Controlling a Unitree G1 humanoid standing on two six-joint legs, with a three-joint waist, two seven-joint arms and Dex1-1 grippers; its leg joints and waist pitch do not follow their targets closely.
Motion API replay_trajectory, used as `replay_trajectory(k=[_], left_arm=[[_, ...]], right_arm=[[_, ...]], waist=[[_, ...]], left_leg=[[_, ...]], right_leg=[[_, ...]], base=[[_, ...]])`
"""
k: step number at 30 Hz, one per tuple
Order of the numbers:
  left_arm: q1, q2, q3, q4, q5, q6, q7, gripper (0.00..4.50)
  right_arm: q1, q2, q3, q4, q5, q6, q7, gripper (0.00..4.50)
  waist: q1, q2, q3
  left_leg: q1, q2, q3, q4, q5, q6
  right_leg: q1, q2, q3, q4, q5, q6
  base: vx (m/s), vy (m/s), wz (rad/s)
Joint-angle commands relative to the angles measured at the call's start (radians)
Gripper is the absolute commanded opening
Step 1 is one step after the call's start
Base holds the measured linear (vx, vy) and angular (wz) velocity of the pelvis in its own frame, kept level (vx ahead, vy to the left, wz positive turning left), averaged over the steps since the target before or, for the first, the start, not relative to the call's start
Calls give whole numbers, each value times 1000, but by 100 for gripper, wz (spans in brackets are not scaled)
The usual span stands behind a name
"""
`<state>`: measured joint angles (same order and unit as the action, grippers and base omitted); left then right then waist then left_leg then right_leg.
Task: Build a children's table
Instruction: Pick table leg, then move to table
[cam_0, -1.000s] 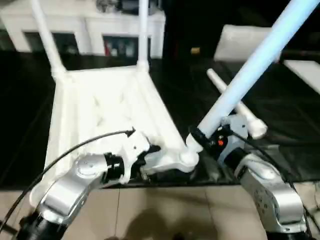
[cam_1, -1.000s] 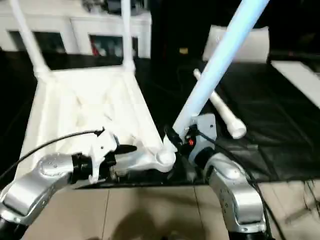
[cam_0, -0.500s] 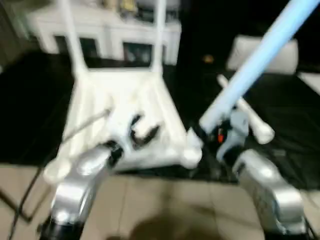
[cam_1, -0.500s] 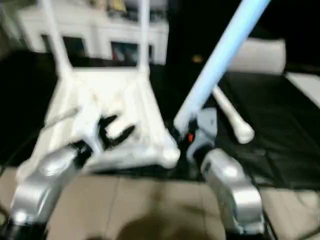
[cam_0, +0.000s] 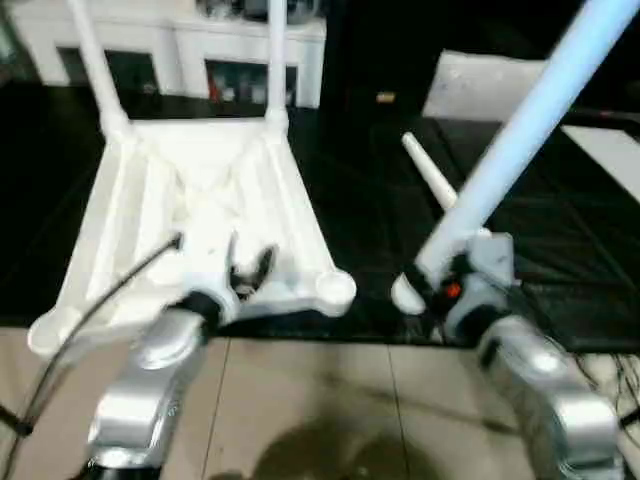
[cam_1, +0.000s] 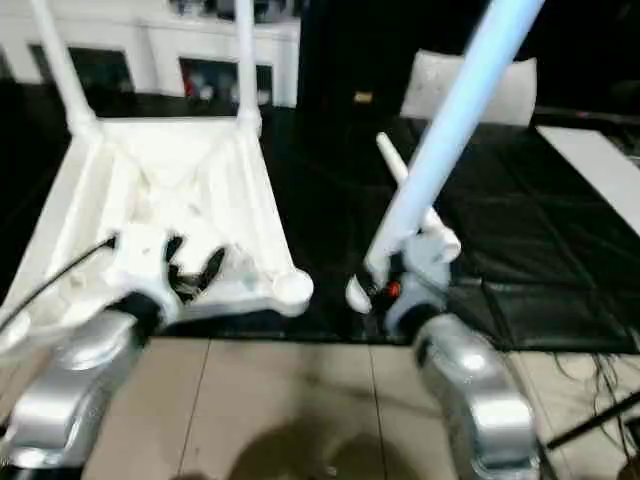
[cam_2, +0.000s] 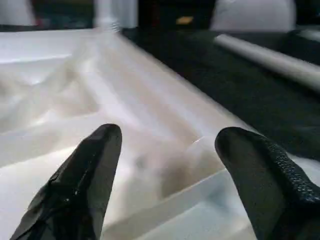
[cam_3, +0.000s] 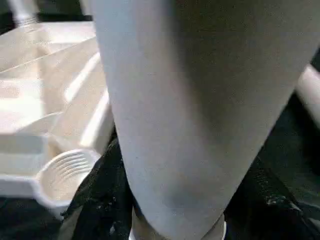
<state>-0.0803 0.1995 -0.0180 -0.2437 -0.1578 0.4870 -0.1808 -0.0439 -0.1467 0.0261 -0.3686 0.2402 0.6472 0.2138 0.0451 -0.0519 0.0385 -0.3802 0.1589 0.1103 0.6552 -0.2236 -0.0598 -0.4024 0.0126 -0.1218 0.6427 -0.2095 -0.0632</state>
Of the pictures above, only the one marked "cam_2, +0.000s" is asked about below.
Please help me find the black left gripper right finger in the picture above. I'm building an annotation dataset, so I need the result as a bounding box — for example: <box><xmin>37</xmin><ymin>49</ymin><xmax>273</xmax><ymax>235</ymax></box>
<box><xmin>214</xmin><ymin>126</ymin><xmax>320</xmax><ymax>240</ymax></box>

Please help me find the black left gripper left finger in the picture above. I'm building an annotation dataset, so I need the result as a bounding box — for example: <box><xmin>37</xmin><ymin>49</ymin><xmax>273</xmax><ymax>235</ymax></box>
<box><xmin>9</xmin><ymin>123</ymin><xmax>124</xmax><ymax>240</ymax></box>

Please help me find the white flat panel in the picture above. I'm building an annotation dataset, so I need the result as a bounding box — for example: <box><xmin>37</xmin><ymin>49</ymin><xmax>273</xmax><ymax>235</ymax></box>
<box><xmin>209</xmin><ymin>0</ymin><xmax>297</xmax><ymax>34</ymax></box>

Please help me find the black work mat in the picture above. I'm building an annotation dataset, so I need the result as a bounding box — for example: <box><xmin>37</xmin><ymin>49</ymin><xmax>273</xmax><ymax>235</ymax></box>
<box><xmin>121</xmin><ymin>26</ymin><xmax>320</xmax><ymax>162</ymax></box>

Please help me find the white cabinet with glass doors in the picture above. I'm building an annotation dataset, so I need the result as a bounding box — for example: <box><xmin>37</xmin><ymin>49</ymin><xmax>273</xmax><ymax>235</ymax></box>
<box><xmin>0</xmin><ymin>0</ymin><xmax>96</xmax><ymax>32</ymax></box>

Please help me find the white plastic table top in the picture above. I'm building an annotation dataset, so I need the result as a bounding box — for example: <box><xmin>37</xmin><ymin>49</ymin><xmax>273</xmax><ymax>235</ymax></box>
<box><xmin>0</xmin><ymin>27</ymin><xmax>320</xmax><ymax>240</ymax></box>

